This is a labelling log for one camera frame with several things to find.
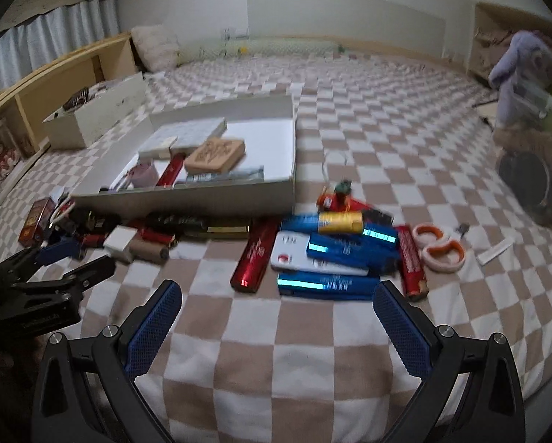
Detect black box with yellow tag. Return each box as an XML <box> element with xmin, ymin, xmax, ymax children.
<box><xmin>73</xmin><ymin>210</ymin><xmax>122</xmax><ymax>236</ymax></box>

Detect pile of clothes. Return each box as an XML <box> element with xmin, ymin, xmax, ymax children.
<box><xmin>476</xmin><ymin>28</ymin><xmax>512</xmax><ymax>56</ymax></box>

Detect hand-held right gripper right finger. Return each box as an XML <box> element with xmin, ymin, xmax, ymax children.
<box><xmin>372</xmin><ymin>281</ymin><xmax>528</xmax><ymax>443</ymax></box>

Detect long white storage box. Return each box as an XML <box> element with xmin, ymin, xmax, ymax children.
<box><xmin>42</xmin><ymin>72</ymin><xmax>150</xmax><ymax>150</ymax></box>

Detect white checkered flat box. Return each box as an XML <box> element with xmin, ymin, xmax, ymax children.
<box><xmin>138</xmin><ymin>117</ymin><xmax>227</xmax><ymax>160</ymax></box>

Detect checkered bed sheet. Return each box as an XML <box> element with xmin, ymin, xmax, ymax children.
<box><xmin>0</xmin><ymin>51</ymin><xmax>552</xmax><ymax>443</ymax></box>

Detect yellow and blue box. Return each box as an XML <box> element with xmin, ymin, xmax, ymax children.
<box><xmin>283</xmin><ymin>211</ymin><xmax>365</xmax><ymax>235</ymax></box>

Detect white wall panel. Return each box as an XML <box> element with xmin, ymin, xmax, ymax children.
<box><xmin>247</xmin><ymin>0</ymin><xmax>446</xmax><ymax>58</ymax></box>

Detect white box with red dot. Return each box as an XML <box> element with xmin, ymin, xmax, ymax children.
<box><xmin>270</xmin><ymin>231</ymin><xmax>369</xmax><ymax>278</ymax></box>

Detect dark round object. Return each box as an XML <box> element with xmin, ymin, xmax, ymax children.
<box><xmin>497</xmin><ymin>150</ymin><xmax>552</xmax><ymax>208</ymax></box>

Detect small black box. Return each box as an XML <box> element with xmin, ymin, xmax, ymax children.
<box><xmin>361</xmin><ymin>209</ymin><xmax>393</xmax><ymax>227</ymax></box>

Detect wooden side shelf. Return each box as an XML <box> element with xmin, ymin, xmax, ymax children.
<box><xmin>470</xmin><ymin>2</ymin><xmax>552</xmax><ymax>84</ymax></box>

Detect short red box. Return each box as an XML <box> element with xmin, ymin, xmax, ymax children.
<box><xmin>156</xmin><ymin>156</ymin><xmax>184</xmax><ymax>188</ymax></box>

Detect orange and white scissors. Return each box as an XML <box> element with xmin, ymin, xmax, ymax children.
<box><xmin>412</xmin><ymin>224</ymin><xmax>466</xmax><ymax>272</ymax></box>

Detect dark gold-edged box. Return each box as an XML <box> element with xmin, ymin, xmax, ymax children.
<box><xmin>184</xmin><ymin>224</ymin><xmax>252</xmax><ymax>241</ymax></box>

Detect patterned bed bumper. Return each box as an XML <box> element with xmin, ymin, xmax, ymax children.
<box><xmin>177</xmin><ymin>37</ymin><xmax>341</xmax><ymax>63</ymax></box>

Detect red item with white loop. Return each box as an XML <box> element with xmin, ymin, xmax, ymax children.
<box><xmin>48</xmin><ymin>196</ymin><xmax>78</xmax><ymax>227</ymax></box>

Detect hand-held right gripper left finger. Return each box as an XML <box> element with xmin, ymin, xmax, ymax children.
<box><xmin>31</xmin><ymin>279</ymin><xmax>184</xmax><ymax>443</ymax></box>

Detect red-brown carton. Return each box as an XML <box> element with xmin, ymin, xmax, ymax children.
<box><xmin>18</xmin><ymin>197</ymin><xmax>58</xmax><ymax>247</ymax></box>

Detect fluffy white pillow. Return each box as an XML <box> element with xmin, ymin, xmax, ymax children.
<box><xmin>131</xmin><ymin>25</ymin><xmax>182</xmax><ymax>73</ymax></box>

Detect white paper strip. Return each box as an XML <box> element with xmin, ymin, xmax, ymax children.
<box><xmin>477</xmin><ymin>238</ymin><xmax>514</xmax><ymax>266</ymax></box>

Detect white cable loop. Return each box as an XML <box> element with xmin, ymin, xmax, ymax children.
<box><xmin>322</xmin><ymin>151</ymin><xmax>351</xmax><ymax>181</ymax></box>

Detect carved wooden coaster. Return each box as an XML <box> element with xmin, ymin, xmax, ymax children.
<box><xmin>184</xmin><ymin>138</ymin><xmax>246</xmax><ymax>175</ymax></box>

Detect purple plush toy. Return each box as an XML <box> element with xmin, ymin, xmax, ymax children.
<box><xmin>488</xmin><ymin>30</ymin><xmax>552</xmax><ymax>127</ymax></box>

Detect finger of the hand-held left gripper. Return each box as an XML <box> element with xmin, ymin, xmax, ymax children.
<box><xmin>14</xmin><ymin>255</ymin><xmax>117</xmax><ymax>299</ymax></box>
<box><xmin>0</xmin><ymin>238</ymin><xmax>84</xmax><ymax>283</ymax></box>

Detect pink tape roll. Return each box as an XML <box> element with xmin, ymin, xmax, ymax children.
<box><xmin>127</xmin><ymin>159</ymin><xmax>159</xmax><ymax>189</ymax></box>

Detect black box with gold print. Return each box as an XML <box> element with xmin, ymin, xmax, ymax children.
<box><xmin>144</xmin><ymin>211</ymin><xmax>210</xmax><ymax>237</ymax></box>

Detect face mask packet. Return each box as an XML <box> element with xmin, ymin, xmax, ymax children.
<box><xmin>184</xmin><ymin>167</ymin><xmax>265</xmax><ymax>185</ymax></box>

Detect small red packet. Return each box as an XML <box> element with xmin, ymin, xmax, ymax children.
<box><xmin>317</xmin><ymin>191</ymin><xmax>373</xmax><ymax>213</ymax></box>

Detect large white cardboard box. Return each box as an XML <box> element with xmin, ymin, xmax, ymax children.
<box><xmin>70</xmin><ymin>95</ymin><xmax>298</xmax><ymax>222</ymax></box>

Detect dark items in storage box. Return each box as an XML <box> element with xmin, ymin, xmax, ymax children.
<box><xmin>57</xmin><ymin>87</ymin><xmax>106</xmax><ymax>111</ymax></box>

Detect small white box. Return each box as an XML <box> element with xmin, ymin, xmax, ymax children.
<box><xmin>138</xmin><ymin>136</ymin><xmax>177</xmax><ymax>160</ymax></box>

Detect red box with gold end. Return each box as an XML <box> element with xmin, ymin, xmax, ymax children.
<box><xmin>394</xmin><ymin>224</ymin><xmax>430</xmax><ymax>301</ymax></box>

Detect pale blue curtain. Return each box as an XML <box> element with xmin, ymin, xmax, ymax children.
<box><xmin>0</xmin><ymin>0</ymin><xmax>121</xmax><ymax>95</ymax></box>

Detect long shiny red box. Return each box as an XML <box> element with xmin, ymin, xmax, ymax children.
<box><xmin>230</xmin><ymin>219</ymin><xmax>281</xmax><ymax>293</ymax></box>

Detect cardboard tube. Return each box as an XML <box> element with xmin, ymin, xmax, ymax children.
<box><xmin>128</xmin><ymin>239</ymin><xmax>170</xmax><ymax>264</ymax></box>

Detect wooden headboard shelf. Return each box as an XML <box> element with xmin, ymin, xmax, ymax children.
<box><xmin>0</xmin><ymin>32</ymin><xmax>141</xmax><ymax>181</ymax></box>

